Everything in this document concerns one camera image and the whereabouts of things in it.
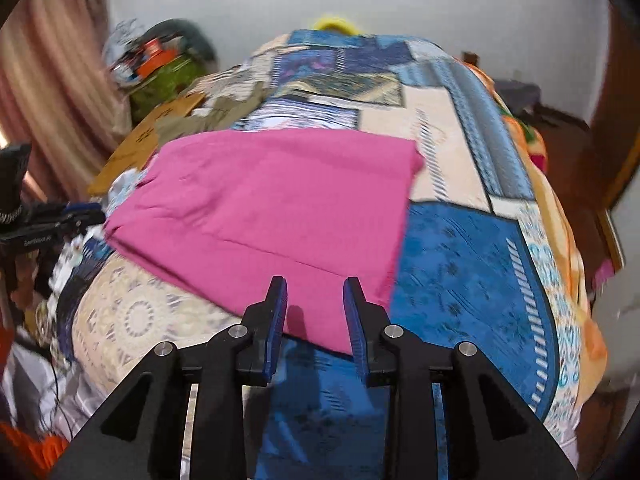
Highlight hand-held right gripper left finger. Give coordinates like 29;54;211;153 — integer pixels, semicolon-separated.
48;276;289;480

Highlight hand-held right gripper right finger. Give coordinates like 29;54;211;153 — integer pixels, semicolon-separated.
342;277;578;480

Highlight pink pants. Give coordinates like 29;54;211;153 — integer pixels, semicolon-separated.
103;129;426;356

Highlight blue patchwork printed bedsheet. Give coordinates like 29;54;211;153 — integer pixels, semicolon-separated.
50;30;586;480

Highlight brown cardboard piece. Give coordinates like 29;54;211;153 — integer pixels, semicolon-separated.
88;94;207;196

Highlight striped pink curtain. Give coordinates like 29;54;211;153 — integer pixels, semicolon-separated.
0;0;132;206

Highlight pile of clutter bags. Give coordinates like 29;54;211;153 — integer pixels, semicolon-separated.
102;18;218;128

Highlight olive green cloth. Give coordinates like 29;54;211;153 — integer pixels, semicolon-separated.
155;80;273;148

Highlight orange cloth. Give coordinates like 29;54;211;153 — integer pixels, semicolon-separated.
0;422;68;478

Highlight orange floral blanket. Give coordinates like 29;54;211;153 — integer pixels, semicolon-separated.
462;57;608;423

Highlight dark wooden furniture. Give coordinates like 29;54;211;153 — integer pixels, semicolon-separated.
492;80;628;271

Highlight yellow plastic object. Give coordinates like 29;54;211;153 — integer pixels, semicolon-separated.
312;14;362;36

